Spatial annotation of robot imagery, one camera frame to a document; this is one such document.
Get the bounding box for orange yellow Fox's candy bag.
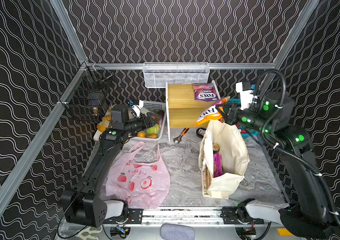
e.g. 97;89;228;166
194;97;231;127

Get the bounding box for green drink can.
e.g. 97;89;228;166
213;143;220;154

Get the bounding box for cream canvas tote bag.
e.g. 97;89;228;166
199;120;250;199

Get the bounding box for pink plastic grocery bag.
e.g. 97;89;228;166
105;142;171;209

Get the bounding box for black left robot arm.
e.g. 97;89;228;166
60;105;162;228

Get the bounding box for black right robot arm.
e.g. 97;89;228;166
218;69;340;239

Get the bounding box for white plastic vegetable basket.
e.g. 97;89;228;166
128;100;166;141

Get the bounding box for green cabbage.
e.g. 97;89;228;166
145;124;160;135

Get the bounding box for teal plastic fruit basket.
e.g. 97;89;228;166
228;98;259;140

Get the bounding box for wooden two-tier shelf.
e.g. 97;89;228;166
165;84;214;142

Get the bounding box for purple Fox's candy bag top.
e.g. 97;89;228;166
192;83;219;102

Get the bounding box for oval bread roll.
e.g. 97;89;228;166
96;121;110;133

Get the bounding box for white bread tray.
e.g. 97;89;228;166
93;106;114;142

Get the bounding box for grey foam pad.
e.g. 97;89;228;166
160;224;196;240

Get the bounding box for yellow sticker label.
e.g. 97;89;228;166
277;228;294;237

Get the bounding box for orange handled wrench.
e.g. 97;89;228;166
173;128;189;144

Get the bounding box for white wire wall basket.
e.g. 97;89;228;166
142;62;210;89

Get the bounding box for black wire wall basket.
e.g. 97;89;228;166
63;65;114;122

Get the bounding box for white handled scissors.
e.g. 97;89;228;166
75;227;103;240

